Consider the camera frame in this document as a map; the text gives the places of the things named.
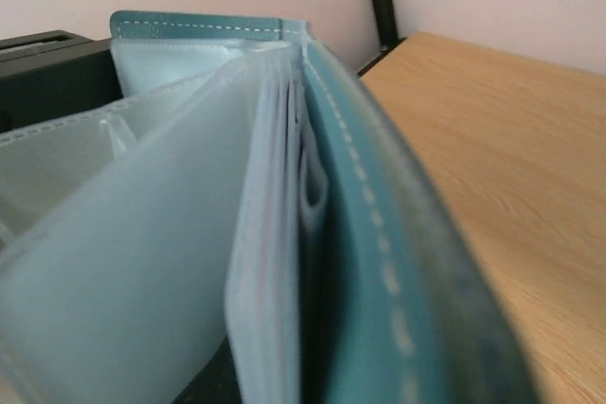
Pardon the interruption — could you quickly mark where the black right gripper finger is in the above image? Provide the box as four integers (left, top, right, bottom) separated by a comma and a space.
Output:
174, 342, 241, 404

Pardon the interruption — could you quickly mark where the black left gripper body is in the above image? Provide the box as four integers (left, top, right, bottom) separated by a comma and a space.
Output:
0, 30, 121, 132

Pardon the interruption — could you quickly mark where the teal card holder wallet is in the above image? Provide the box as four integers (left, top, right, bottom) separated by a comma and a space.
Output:
1, 10, 541, 403

